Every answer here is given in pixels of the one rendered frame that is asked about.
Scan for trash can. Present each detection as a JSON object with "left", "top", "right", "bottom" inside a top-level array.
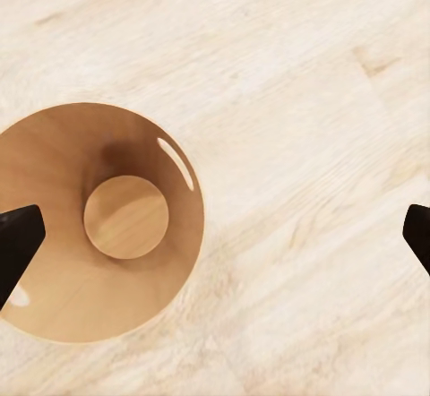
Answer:
[{"left": 0, "top": 100, "right": 206, "bottom": 346}]

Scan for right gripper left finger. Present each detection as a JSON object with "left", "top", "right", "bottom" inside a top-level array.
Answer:
[{"left": 0, "top": 204, "right": 46, "bottom": 310}]

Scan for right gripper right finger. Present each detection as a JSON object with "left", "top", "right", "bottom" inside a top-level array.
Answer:
[{"left": 403, "top": 204, "right": 430, "bottom": 274}]

